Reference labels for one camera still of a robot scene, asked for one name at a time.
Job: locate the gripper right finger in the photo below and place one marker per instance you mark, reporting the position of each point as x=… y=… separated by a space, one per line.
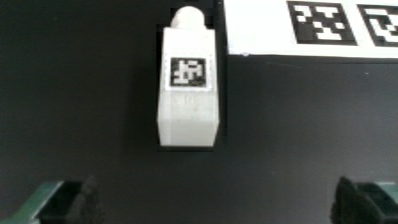
x=365 y=202

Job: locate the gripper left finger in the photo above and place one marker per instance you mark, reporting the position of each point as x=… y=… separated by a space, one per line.
x=63 y=204

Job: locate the white table leg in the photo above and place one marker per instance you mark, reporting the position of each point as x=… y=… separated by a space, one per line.
x=189 y=117

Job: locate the white marker base sheet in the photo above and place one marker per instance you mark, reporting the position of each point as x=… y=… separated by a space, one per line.
x=333 y=28

